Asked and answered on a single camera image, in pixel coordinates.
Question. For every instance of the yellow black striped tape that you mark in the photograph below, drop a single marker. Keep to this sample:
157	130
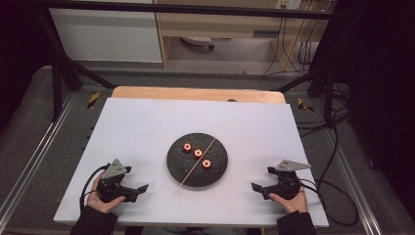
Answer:
304	105
93	100

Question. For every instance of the person's left hand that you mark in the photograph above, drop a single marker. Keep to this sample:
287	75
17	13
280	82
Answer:
101	205

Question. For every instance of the white power strip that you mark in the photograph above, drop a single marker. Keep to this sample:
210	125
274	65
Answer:
288	4

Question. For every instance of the black curtain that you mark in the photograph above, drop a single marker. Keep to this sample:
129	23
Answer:
19	49
385	81

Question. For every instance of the black round textured plate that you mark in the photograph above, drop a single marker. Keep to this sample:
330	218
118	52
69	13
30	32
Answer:
182	166

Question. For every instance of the black metal frame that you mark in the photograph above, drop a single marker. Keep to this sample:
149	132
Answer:
182	9

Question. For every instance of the thin wooden skewer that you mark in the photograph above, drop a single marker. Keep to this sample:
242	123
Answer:
192	169

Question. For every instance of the light wooden desk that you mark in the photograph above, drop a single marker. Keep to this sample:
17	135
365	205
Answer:
208	24

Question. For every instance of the aluminium rail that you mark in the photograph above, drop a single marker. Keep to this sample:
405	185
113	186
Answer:
39	147
352	179

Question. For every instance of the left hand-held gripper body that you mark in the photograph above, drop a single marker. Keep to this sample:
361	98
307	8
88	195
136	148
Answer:
112	189

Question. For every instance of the white board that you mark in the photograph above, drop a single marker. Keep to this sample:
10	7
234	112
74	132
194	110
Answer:
137	130

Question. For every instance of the white cabinet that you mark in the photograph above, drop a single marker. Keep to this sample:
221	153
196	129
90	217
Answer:
104	32

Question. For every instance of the office chair base caster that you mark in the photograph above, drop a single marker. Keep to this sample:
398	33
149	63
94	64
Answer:
199	41

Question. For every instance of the wooden table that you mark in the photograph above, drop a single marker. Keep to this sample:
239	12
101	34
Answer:
182	93

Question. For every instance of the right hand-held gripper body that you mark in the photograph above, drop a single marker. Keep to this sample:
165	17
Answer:
285	186

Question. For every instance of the person's right hand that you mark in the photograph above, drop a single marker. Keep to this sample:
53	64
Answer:
295	205

